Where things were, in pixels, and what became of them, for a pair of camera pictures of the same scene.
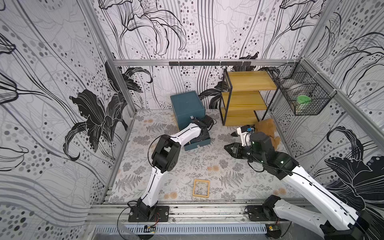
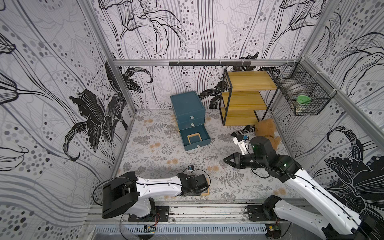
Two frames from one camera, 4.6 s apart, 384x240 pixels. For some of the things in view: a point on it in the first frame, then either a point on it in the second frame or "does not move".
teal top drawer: (187, 118) does not move
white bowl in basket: (295, 85) does not move
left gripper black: (205, 134) to (198, 192)
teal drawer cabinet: (187, 107) does not move
